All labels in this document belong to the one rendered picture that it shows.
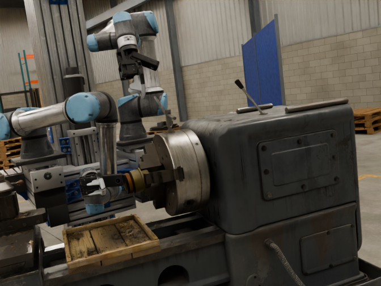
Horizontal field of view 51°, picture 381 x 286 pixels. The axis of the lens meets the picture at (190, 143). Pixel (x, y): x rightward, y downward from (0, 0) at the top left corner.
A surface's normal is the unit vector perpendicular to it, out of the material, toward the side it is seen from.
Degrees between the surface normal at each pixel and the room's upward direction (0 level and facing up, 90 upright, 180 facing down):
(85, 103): 89
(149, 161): 51
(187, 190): 104
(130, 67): 70
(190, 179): 90
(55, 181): 90
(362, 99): 90
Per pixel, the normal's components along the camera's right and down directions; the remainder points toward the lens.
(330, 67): -0.78, 0.18
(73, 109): -0.21, 0.14
